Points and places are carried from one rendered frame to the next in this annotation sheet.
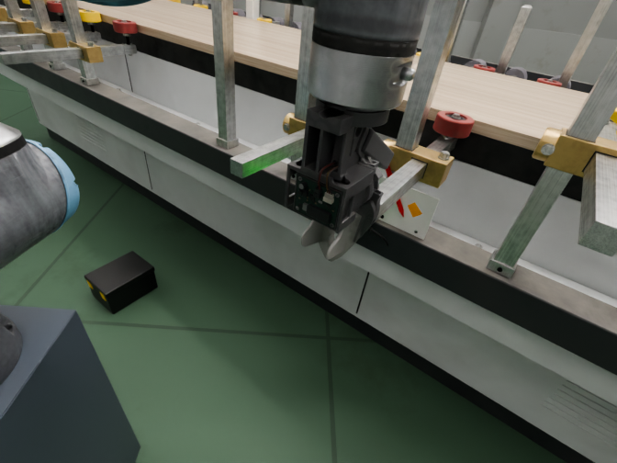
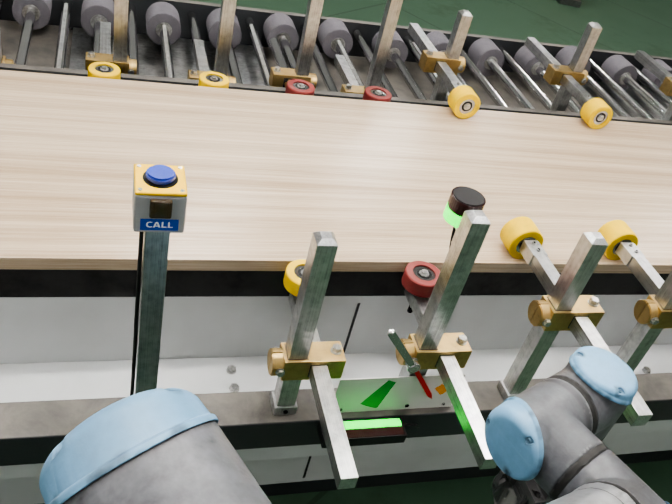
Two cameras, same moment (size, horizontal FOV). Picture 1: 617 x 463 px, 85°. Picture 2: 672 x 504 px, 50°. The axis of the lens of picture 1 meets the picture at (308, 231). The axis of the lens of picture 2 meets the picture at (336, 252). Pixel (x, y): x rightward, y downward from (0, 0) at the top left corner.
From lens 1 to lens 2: 106 cm
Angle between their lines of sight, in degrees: 42
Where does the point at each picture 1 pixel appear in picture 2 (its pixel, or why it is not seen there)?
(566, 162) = (558, 325)
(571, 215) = (516, 306)
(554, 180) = (549, 335)
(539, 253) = (496, 339)
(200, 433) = not seen: outside the picture
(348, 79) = not seen: hidden behind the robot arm
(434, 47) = (459, 280)
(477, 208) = not seen: hidden behind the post
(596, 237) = (639, 421)
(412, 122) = (438, 330)
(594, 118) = (571, 298)
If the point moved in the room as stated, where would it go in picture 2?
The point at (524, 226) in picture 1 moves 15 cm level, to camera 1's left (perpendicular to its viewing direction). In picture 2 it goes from (531, 366) to (489, 399)
